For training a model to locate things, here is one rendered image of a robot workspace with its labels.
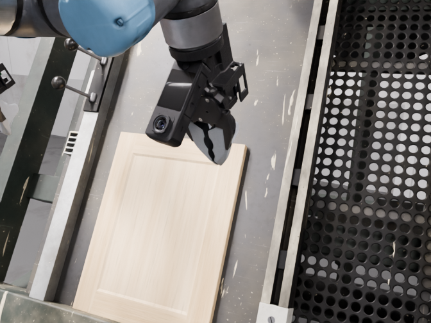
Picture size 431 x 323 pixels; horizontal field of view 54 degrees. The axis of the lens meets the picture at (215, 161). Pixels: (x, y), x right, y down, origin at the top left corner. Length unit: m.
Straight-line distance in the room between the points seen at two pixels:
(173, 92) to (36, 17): 0.18
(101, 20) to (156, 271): 0.79
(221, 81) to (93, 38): 0.21
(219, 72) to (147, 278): 0.65
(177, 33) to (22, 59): 6.89
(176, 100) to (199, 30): 0.09
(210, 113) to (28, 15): 0.25
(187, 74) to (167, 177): 0.61
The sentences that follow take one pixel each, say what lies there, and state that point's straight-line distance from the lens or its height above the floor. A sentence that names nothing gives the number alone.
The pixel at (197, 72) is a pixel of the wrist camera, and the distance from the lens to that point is 0.54.
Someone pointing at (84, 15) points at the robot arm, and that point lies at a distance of 0.41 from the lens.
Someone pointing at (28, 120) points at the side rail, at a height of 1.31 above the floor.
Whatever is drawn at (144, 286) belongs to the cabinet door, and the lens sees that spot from 1.10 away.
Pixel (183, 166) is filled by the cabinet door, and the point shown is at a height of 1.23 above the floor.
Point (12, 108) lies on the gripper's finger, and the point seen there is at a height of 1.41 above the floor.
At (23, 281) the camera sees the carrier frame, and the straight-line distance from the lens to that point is 1.56.
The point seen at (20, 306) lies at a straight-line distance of 1.27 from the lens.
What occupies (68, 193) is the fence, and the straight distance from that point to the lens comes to 1.24.
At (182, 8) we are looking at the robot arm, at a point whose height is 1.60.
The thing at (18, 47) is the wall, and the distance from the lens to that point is 7.42.
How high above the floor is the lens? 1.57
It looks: 17 degrees down
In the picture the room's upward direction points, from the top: straight up
